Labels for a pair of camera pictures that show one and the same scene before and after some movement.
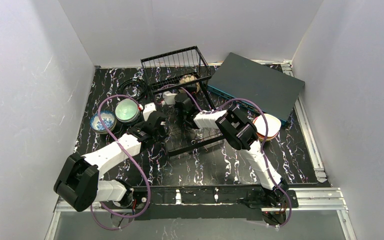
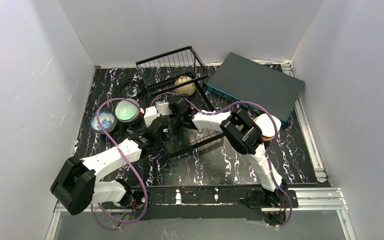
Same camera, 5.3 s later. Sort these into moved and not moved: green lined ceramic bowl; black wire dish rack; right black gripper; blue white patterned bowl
Moved: right black gripper
Not moved: green lined ceramic bowl; black wire dish rack; blue white patterned bowl
